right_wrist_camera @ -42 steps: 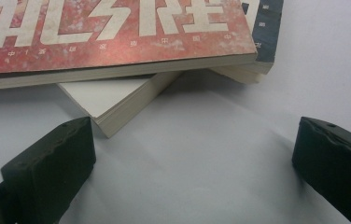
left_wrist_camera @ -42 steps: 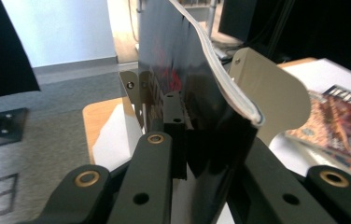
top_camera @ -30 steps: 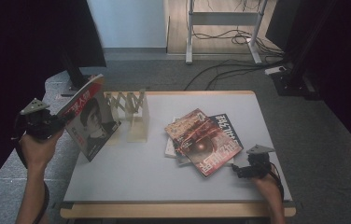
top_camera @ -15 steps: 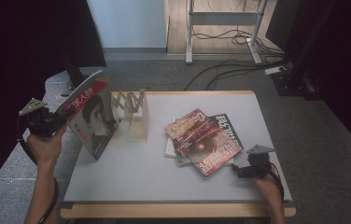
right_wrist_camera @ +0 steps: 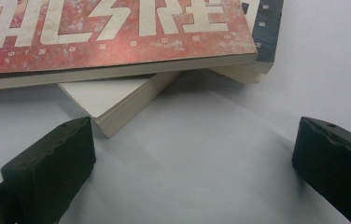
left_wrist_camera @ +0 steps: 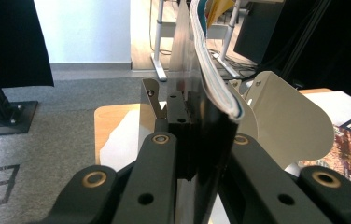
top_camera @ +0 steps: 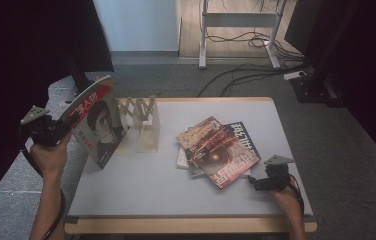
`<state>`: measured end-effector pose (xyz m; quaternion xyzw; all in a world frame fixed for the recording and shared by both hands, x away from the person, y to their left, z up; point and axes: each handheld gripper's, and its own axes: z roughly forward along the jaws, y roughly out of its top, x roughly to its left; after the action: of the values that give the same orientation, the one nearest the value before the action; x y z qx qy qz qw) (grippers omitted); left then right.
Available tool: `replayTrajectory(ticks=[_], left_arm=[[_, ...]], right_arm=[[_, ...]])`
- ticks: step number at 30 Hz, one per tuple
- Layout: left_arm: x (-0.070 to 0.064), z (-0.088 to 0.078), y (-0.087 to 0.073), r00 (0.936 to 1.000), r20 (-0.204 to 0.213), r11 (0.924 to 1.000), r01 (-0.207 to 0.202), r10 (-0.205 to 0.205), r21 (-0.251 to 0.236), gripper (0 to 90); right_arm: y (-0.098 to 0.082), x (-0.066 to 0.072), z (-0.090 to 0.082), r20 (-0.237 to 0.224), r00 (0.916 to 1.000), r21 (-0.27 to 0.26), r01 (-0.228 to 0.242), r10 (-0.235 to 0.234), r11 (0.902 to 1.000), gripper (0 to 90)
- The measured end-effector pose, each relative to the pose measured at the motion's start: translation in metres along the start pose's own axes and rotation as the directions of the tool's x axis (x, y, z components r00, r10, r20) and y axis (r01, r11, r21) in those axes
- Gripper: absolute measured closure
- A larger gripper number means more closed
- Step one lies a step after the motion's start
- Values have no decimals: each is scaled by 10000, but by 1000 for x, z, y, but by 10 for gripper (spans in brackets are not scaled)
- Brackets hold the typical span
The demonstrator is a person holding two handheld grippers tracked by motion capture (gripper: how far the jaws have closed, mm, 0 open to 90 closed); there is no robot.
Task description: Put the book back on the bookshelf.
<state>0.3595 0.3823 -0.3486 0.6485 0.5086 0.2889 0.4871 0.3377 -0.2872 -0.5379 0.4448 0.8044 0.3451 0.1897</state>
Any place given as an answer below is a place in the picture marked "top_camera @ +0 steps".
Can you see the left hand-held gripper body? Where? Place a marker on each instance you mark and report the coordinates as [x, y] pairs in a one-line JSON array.
[[42, 130]]

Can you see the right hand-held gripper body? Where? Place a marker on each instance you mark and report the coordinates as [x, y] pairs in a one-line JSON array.
[[277, 176]]

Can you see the red portrait cover magazine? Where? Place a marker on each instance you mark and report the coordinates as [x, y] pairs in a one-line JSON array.
[[101, 133]]

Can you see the red planet cover magazine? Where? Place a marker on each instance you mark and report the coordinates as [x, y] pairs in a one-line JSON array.
[[216, 153]]

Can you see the white snow scene magazine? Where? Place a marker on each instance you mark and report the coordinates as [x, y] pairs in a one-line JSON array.
[[183, 156]]

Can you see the beige expanding book stand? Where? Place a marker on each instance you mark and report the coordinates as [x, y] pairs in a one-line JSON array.
[[147, 130]]

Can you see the person's right hand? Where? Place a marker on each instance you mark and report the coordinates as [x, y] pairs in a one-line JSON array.
[[287, 200]]

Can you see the person's left hand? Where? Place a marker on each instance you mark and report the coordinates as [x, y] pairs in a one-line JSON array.
[[51, 160]]

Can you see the grey upholstered bench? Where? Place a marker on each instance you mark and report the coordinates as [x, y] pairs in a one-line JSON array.
[[16, 166]]

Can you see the black equipment stand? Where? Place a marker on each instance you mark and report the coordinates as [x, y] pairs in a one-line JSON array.
[[316, 90]]

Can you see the white power strip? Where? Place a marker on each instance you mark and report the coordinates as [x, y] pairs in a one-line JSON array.
[[294, 75]]

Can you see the black post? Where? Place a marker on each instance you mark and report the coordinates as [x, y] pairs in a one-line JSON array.
[[77, 78]]

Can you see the white metal desk frame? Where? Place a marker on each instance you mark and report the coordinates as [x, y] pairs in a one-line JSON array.
[[239, 20]]

